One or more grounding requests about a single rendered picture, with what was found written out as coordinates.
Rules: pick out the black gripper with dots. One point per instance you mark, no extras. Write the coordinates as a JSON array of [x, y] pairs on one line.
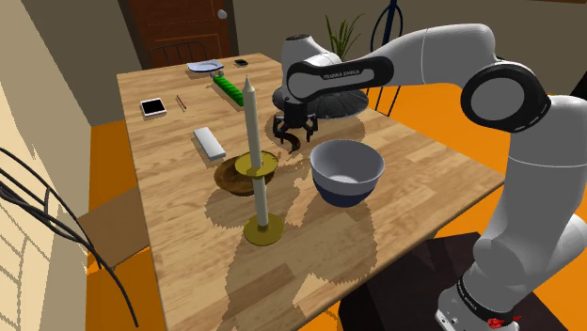
[[296, 112]]

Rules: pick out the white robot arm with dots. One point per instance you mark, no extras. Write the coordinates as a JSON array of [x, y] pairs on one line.
[[527, 192]]

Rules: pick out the dark brown curved object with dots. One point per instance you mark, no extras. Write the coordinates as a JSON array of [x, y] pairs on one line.
[[294, 144]]

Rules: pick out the cream candle in gold holder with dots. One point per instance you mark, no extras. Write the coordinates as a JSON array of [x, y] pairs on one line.
[[252, 124]]

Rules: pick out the white and navy bowl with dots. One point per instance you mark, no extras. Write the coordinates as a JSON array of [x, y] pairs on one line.
[[348, 158]]

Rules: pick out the green ribbed long object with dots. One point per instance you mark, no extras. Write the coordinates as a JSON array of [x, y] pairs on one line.
[[228, 89]]

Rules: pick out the small black phone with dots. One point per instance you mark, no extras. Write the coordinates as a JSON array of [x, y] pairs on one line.
[[241, 62]]

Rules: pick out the brown wooden bowl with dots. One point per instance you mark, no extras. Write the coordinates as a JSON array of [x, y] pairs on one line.
[[228, 181]]

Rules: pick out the grey flat rectangular box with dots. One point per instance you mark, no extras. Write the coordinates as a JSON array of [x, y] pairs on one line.
[[209, 143]]

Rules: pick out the green leafy plant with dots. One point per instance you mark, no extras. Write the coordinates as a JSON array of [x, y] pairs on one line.
[[341, 39]]

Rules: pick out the pale blue plate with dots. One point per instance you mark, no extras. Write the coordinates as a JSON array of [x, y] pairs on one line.
[[202, 67]]

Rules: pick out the red pen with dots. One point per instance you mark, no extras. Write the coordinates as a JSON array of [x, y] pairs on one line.
[[181, 102]]

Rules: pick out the dark blue metal chair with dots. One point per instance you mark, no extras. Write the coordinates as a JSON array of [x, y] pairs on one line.
[[389, 18]]

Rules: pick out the white tablet with black screen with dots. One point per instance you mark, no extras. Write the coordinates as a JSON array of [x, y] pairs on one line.
[[153, 107]]

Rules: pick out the wooden table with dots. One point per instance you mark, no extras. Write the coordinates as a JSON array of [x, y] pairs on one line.
[[183, 220]]

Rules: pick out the brown wooden door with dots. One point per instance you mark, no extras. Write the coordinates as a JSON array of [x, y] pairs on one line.
[[183, 23]]

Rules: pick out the dark robot stand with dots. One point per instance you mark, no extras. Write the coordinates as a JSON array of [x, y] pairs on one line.
[[403, 289]]

